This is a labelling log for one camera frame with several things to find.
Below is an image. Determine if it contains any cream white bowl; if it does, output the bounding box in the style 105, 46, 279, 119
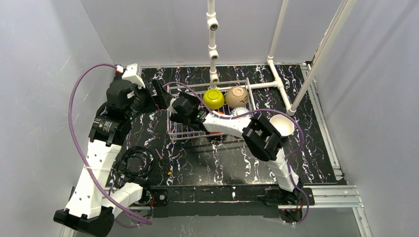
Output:
270, 115, 295, 138

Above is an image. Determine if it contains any beige floral bowl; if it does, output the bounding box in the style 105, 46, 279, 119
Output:
225, 86, 249, 108

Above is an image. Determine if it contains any black yellow screwdriver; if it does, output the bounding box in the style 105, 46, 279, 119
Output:
155, 149, 172, 176

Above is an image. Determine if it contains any white PVC pipe frame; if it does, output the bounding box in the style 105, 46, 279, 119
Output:
216, 0, 302, 116

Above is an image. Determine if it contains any white wire dish rack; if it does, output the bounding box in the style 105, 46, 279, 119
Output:
164, 79, 257, 141

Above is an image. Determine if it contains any aluminium extrusion frame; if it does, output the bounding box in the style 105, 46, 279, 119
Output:
68, 64, 363, 225

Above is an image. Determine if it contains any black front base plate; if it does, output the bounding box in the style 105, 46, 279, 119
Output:
147, 184, 315, 218

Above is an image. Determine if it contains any yellow-green bowl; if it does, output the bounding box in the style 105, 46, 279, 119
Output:
203, 89, 225, 110

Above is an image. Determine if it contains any orange bowl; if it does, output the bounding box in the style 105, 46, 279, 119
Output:
209, 111, 224, 134

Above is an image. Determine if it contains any white diagonal PVC pole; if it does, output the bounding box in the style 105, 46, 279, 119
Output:
287, 0, 357, 116

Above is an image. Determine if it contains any purple cable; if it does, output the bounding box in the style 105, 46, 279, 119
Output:
68, 63, 154, 228
163, 81, 310, 226

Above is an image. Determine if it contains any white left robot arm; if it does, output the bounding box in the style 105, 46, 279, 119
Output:
53, 79, 172, 237

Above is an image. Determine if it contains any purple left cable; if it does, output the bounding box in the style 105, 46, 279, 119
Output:
68, 63, 154, 228

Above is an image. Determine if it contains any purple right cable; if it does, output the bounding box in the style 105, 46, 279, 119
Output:
163, 81, 310, 226

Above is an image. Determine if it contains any white PVC camera post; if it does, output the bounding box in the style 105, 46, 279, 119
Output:
206, 0, 219, 88

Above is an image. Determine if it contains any blue patterned bowl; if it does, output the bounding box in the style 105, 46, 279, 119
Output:
231, 107, 249, 117

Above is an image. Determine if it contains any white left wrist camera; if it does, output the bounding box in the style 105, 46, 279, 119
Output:
122, 63, 146, 88

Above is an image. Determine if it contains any coiled black cable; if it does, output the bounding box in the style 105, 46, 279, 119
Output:
119, 146, 155, 179

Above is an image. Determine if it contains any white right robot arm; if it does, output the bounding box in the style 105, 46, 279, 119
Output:
168, 92, 309, 204

